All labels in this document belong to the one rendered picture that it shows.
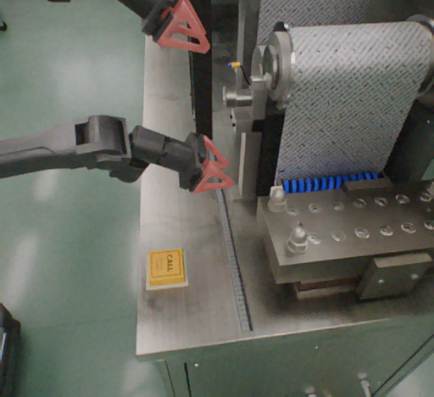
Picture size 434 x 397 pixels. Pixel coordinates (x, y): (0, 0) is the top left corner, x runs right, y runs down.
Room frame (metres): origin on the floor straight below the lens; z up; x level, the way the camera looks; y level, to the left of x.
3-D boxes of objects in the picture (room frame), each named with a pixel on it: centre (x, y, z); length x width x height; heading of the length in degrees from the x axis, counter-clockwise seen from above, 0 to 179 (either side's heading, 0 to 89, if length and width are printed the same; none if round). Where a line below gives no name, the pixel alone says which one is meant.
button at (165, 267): (0.39, 0.10, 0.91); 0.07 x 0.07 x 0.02; 8
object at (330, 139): (0.54, -0.24, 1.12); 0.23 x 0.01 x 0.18; 98
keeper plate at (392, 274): (0.34, -0.32, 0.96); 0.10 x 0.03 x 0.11; 98
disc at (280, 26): (0.58, -0.11, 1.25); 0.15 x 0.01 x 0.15; 8
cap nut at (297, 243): (0.36, -0.14, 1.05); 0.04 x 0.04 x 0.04
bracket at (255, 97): (0.61, -0.06, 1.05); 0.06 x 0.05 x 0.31; 98
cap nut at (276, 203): (0.45, -0.12, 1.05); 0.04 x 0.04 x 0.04
